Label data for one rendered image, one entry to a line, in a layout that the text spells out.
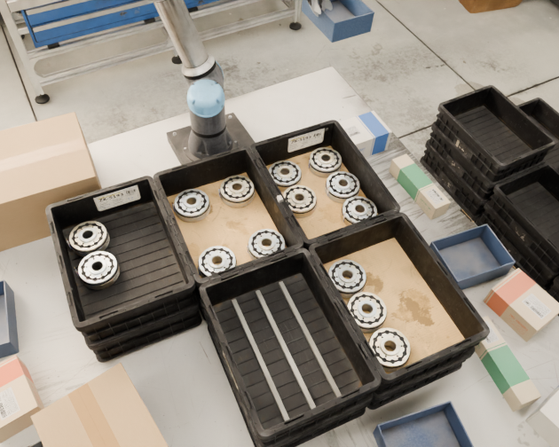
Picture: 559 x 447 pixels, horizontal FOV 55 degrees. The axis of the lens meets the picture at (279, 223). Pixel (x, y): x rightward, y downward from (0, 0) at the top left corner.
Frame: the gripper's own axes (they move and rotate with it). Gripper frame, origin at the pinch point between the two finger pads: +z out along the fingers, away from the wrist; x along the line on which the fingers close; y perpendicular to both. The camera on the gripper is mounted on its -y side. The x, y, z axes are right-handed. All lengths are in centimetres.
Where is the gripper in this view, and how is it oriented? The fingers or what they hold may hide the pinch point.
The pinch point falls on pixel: (318, 11)
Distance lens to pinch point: 184.2
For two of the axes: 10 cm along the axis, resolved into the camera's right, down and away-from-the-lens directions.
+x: 9.0, -3.9, 2.1
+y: 4.4, 7.3, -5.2
